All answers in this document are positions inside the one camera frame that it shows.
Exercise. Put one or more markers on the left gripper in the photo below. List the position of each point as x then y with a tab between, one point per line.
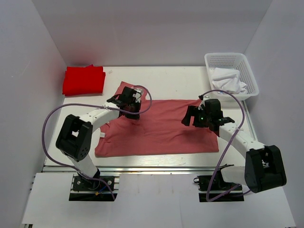
135	116

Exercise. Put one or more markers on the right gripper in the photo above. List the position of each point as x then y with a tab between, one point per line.
194	110

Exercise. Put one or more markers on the pink t-shirt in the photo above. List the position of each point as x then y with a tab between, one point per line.
158	131

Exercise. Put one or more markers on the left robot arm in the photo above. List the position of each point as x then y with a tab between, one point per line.
75	136

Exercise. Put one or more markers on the white t-shirt in basket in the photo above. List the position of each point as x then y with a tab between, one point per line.
228	80

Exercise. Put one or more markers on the white plastic basket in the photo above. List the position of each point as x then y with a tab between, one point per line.
236	61

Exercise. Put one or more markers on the folded red t-shirt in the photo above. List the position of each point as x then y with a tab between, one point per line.
83	80

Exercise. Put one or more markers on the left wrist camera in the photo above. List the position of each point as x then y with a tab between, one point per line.
139	91

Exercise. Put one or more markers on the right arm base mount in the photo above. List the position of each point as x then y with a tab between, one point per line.
217	187

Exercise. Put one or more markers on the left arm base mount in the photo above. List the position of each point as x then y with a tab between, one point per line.
90	191

